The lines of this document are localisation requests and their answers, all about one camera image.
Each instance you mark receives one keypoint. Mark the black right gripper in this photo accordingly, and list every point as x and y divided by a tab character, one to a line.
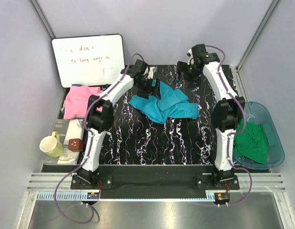
181	67

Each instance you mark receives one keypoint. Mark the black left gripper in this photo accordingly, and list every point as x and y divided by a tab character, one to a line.
152	90

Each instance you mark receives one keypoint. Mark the teal t shirt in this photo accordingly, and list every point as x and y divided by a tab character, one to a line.
172	104

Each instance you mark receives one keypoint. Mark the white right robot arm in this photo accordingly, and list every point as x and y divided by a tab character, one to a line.
228	112

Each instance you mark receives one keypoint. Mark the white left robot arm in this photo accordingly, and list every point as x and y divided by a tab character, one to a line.
100	111

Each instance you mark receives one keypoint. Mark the white dry erase board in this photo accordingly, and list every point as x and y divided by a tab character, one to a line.
89	60

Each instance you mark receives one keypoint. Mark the pink folded t shirt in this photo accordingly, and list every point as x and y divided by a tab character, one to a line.
76	102

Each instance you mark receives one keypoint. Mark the teal plastic basin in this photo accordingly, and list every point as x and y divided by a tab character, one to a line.
258	114

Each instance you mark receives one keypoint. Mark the black white manual booklet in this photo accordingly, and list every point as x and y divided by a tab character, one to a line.
67	129

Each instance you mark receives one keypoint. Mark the brown cube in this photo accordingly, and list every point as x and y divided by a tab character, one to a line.
76	145

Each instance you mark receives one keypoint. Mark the green t shirt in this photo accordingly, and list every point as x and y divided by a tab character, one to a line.
252	143

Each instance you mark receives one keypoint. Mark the yellow green mug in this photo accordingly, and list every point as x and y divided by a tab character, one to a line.
51	145

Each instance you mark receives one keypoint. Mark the aluminium frame rail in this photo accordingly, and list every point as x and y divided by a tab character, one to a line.
256	182

